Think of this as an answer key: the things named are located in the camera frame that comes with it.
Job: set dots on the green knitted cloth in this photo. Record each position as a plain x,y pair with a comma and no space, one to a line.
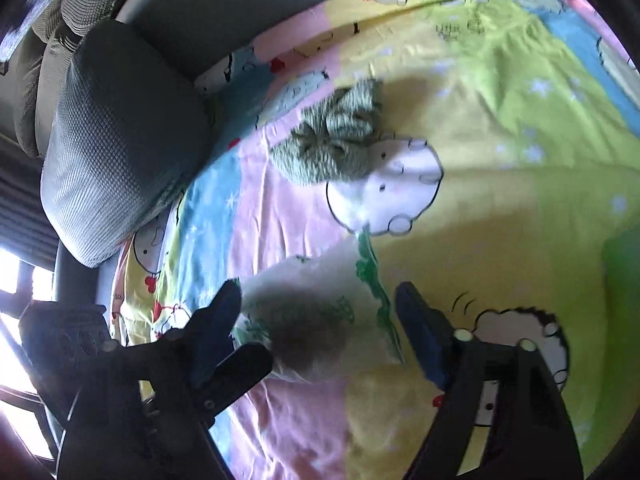
325,145

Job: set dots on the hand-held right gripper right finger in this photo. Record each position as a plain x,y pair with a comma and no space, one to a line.
420,335

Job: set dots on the window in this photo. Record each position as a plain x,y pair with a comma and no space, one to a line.
15,280

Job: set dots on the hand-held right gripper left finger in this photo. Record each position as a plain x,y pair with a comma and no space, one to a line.
215,330

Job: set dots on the colourful cartoon printed blanket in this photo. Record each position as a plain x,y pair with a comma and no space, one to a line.
500,110

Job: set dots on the white pouch with green print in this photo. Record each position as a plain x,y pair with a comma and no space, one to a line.
320,300

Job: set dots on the grey sofa cushion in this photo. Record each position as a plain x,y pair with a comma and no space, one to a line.
120,140

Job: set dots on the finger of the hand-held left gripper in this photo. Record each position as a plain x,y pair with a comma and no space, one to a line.
242,367

